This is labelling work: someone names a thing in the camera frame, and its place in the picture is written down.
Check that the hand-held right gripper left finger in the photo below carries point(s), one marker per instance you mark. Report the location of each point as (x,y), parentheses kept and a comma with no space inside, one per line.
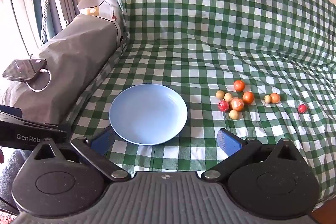
(102,138)

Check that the grey sofa cover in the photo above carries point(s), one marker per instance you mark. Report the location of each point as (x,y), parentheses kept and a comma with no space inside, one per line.
(78,56)

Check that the black smartphone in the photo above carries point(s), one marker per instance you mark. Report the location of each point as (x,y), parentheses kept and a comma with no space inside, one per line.
(22,69)

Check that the small orange tangerine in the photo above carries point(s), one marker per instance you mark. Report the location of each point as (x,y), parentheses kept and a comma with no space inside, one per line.
(237,104)
(248,97)
(239,85)
(274,98)

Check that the grey floor mat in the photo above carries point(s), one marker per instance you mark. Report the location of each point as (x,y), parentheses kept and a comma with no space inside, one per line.
(10,174)

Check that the green checked cloth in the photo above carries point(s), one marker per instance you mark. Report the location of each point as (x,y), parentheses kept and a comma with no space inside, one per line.
(197,29)

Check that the red patterned rug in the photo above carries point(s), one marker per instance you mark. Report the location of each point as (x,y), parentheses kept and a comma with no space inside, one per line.
(6,219)

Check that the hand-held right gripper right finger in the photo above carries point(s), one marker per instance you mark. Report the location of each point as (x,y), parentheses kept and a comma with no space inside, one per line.
(229,141)

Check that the light blue plate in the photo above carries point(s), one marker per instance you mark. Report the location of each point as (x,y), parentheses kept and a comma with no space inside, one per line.
(148,113)

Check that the red lychee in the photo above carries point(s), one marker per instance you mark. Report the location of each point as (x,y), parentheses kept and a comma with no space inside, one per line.
(223,106)
(302,108)

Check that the beige longan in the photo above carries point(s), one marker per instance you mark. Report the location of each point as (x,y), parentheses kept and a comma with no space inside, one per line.
(228,96)
(267,99)
(234,114)
(220,94)

